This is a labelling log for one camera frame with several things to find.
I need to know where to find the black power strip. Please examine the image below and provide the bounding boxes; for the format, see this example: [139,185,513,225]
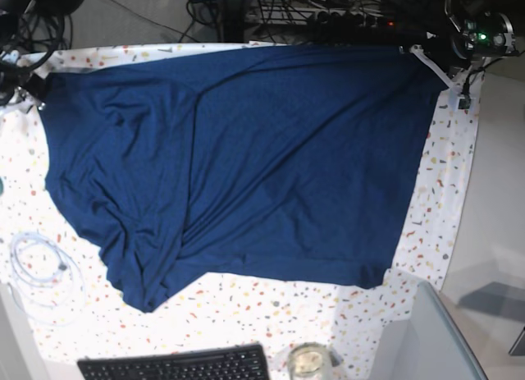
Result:
[244,0,396,29]

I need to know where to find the coiled white cable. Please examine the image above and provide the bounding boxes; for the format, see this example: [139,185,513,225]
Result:
[7,231,87,330]

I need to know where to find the black keyboard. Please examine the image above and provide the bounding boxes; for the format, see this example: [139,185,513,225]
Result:
[77,344,270,380]

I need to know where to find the glass jar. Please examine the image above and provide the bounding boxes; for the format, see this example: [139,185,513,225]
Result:
[287,343,333,380]

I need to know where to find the blue t-shirt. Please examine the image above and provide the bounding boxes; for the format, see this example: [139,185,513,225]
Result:
[41,46,445,313]

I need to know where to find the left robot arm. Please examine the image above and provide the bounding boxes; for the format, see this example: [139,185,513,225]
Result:
[428,0,519,69]

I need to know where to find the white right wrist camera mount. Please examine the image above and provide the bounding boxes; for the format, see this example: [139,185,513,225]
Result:
[16,88,46,113]

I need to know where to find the grey monitor edge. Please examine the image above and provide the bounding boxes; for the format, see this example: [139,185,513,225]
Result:
[370,282,486,380]

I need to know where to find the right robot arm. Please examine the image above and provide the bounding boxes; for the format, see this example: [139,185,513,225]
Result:
[1,0,84,108]

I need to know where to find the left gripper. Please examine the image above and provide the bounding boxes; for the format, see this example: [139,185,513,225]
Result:
[426,31,486,72]

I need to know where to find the terrazzo patterned tablecloth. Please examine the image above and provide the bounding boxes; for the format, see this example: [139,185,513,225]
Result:
[1,43,479,379]

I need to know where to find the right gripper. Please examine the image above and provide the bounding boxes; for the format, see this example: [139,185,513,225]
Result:
[1,66,49,105]

